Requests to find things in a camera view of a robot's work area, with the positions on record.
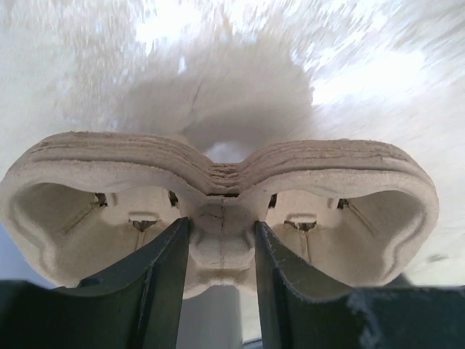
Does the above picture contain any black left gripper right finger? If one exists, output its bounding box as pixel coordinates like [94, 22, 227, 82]
[255, 222, 464, 348]

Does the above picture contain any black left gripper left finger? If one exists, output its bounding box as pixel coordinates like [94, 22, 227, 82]
[1, 218, 190, 348]

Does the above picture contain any pulp cup carrier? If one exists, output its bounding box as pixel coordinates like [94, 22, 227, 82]
[1, 161, 439, 298]

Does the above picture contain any stack of pulp carriers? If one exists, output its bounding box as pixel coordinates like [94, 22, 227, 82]
[1, 132, 424, 196]

